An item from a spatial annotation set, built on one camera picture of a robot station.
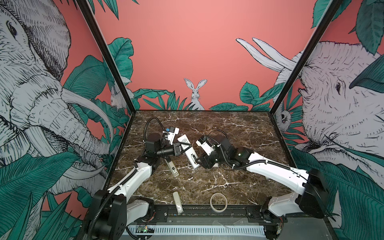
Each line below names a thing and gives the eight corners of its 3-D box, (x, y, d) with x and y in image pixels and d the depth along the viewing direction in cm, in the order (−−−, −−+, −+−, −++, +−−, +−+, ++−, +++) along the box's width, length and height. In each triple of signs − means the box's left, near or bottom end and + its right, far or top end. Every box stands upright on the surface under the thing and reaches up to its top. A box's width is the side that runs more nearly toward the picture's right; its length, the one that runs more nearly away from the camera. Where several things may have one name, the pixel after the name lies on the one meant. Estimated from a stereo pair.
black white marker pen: (174, 178, 88) (173, 175, 84) (165, 161, 95) (164, 157, 91) (179, 175, 89) (178, 172, 85) (169, 159, 96) (168, 155, 92)
